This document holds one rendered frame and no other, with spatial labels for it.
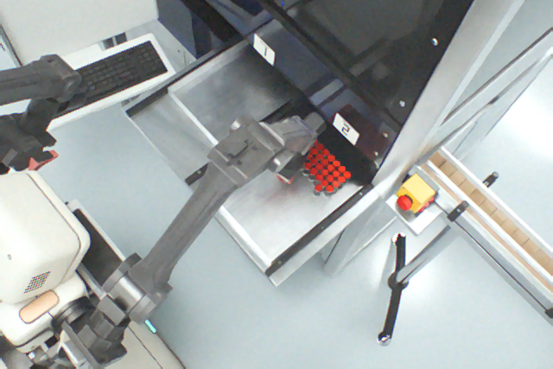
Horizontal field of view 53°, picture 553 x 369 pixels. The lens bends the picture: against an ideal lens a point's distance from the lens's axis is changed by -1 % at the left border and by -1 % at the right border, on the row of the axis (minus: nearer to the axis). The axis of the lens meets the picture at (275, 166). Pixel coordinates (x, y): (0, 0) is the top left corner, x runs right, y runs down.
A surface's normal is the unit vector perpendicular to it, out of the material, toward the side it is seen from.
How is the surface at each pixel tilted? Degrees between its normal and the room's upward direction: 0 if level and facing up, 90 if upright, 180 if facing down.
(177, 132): 0
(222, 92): 0
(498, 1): 90
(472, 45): 90
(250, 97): 0
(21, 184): 43
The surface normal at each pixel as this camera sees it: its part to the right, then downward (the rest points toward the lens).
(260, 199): 0.08, -0.43
